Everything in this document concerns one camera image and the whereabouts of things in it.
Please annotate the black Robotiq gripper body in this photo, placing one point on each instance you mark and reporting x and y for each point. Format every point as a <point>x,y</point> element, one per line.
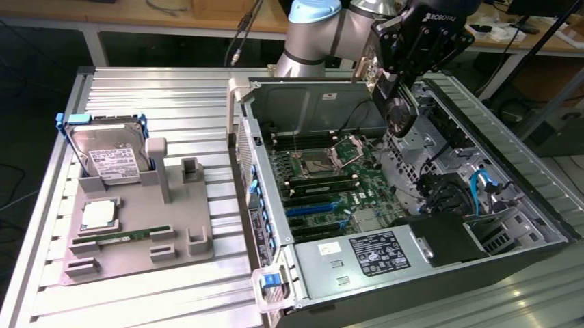
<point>438,13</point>

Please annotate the green graphics card with fan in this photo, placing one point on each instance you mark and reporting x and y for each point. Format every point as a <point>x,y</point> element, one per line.
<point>402,116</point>

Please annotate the blue card retention clip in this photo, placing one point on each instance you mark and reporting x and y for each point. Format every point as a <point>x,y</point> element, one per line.
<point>252,188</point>

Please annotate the black open PC case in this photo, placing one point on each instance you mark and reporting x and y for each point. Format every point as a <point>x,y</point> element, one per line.
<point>320,102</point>

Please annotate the blue disk caddy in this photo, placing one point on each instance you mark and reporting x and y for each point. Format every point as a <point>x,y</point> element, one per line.
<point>80,120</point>

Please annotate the blue expansion slot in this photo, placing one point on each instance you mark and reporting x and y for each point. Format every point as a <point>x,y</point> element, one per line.
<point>315,210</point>

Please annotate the metal CPU socket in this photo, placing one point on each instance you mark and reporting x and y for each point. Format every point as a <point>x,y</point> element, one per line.
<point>315,165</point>

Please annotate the black RAM stick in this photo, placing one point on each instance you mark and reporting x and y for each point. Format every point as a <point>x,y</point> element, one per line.
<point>324,187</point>

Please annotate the grey plastic parts rack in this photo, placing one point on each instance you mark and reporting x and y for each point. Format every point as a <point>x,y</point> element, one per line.
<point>137,212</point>

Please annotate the black box under desk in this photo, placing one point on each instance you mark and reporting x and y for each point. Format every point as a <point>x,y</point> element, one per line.
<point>562,136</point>

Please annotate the black plastic shroud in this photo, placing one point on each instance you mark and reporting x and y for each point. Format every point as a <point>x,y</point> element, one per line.
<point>443,239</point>

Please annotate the wooden desk with grey legs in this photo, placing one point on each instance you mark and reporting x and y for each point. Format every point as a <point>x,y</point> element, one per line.
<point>539,42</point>

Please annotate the silver CPU chip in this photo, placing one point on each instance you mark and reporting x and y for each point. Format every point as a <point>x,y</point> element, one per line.
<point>98,215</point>

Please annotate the silver power supply unit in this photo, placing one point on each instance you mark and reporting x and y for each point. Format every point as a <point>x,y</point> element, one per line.
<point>329,273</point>

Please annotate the blue case latch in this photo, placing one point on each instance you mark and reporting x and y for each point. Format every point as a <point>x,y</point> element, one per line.
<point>269,282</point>

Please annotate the black RAM slot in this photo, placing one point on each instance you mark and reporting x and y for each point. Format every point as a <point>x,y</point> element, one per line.
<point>327,195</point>
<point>327,200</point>
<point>315,136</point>
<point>315,147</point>
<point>315,143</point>
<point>315,139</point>
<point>320,179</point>

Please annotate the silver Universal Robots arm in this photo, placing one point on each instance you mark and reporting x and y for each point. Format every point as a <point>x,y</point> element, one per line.
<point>311,44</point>

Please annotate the silver hard disk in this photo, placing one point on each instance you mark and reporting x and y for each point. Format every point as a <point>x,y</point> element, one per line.
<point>110,153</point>

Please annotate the silver socket cover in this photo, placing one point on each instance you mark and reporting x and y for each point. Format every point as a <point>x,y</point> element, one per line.
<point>350,148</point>

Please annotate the black monitor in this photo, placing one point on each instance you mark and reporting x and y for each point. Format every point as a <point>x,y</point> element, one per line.
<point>539,7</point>

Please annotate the green Dell motherboard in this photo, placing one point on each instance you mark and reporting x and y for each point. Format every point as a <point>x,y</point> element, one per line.
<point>372,177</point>

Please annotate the silver chipset heat sink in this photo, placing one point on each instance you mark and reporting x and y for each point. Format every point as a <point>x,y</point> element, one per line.
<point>366,218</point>

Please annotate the green RAM stick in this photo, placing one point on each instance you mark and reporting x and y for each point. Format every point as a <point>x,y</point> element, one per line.
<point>133,235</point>

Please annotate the wooden desk with white legs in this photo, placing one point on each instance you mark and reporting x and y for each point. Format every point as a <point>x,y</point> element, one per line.
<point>137,17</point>

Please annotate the white plastic part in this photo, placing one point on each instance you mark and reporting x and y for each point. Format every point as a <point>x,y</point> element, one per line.
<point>499,32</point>

